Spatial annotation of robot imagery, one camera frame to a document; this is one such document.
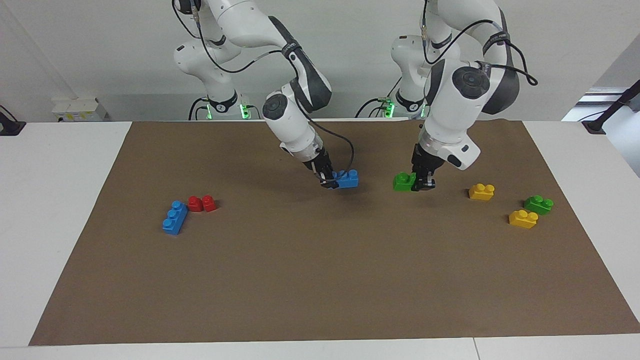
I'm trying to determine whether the green two-stud toy brick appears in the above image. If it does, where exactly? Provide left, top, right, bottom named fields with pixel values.
left=524, top=195, right=554, bottom=216
left=393, top=172, right=417, bottom=192

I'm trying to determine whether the blue three-stud toy brick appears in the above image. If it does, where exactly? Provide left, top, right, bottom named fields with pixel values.
left=162, top=200, right=189, bottom=236
left=332, top=169, right=360, bottom=189

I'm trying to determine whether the yellow two-stud toy brick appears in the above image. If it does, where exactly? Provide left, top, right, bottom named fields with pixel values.
left=508, top=209, right=539, bottom=230
left=468, top=183, right=496, bottom=201

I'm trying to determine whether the brown paper mat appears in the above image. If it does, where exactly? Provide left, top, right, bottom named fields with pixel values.
left=29, top=120, right=640, bottom=347

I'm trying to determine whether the red two-stud toy brick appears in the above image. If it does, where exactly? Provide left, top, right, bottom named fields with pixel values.
left=188, top=195, right=217, bottom=213

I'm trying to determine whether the black stand with clamp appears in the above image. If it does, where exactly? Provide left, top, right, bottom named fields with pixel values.
left=581, top=80, right=640, bottom=135

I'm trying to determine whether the black table clamp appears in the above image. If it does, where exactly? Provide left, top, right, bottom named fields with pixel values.
left=0, top=105, right=27, bottom=137

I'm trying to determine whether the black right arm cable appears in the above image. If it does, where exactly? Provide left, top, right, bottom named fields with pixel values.
left=172, top=0, right=356, bottom=175

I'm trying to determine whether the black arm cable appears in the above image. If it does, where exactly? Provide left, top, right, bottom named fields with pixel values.
left=420, top=0, right=539, bottom=87
left=172, top=0, right=356, bottom=175

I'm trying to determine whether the black base cable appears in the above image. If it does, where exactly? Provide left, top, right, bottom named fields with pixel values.
left=356, top=75, right=402, bottom=119
left=188, top=96, right=211, bottom=121

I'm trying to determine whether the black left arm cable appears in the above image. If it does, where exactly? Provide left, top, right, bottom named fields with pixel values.
left=420, top=0, right=539, bottom=87

